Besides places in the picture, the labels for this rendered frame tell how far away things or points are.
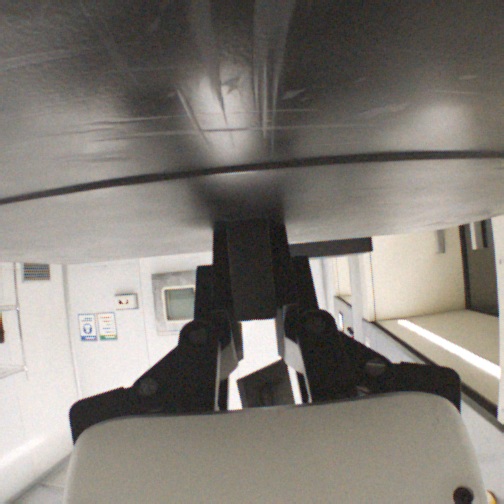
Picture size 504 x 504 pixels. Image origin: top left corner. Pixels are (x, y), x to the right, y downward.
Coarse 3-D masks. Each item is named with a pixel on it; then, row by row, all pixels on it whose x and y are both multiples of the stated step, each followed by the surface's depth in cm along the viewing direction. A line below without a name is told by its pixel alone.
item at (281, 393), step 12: (252, 372) 182; (264, 372) 185; (276, 372) 193; (288, 372) 203; (240, 384) 170; (252, 384) 175; (264, 384) 182; (276, 384) 184; (288, 384) 200; (240, 396) 170; (252, 396) 172; (264, 396) 177; (276, 396) 180; (288, 396) 197
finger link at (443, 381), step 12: (396, 372) 11; (408, 372) 11; (420, 372) 11; (432, 372) 11; (444, 372) 11; (456, 372) 11; (396, 384) 11; (408, 384) 11; (420, 384) 11; (432, 384) 11; (444, 384) 11; (456, 384) 10; (444, 396) 10; (456, 396) 10; (456, 408) 10
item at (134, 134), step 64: (0, 0) 2; (64, 0) 2; (128, 0) 2; (192, 0) 2; (256, 0) 2; (320, 0) 2; (384, 0) 2; (448, 0) 2; (0, 64) 2; (64, 64) 3; (128, 64) 3; (192, 64) 3; (256, 64) 3; (320, 64) 3; (384, 64) 3; (448, 64) 3; (0, 128) 3; (64, 128) 4; (128, 128) 4; (192, 128) 4; (256, 128) 4; (320, 128) 5; (384, 128) 5; (448, 128) 5; (0, 192) 6; (64, 192) 6; (128, 192) 7; (192, 192) 7; (256, 192) 8; (320, 192) 8; (384, 192) 9; (448, 192) 10; (0, 256) 16; (64, 256) 20; (128, 256) 24; (256, 256) 11; (256, 320) 11
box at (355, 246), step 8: (336, 240) 86; (344, 240) 86; (352, 240) 85; (360, 240) 85; (368, 240) 85; (296, 248) 87; (304, 248) 87; (312, 248) 86; (320, 248) 86; (328, 248) 86; (336, 248) 86; (344, 248) 85; (352, 248) 85; (360, 248) 85; (368, 248) 85; (312, 256) 86; (320, 256) 86; (328, 256) 87; (336, 256) 96; (344, 256) 108
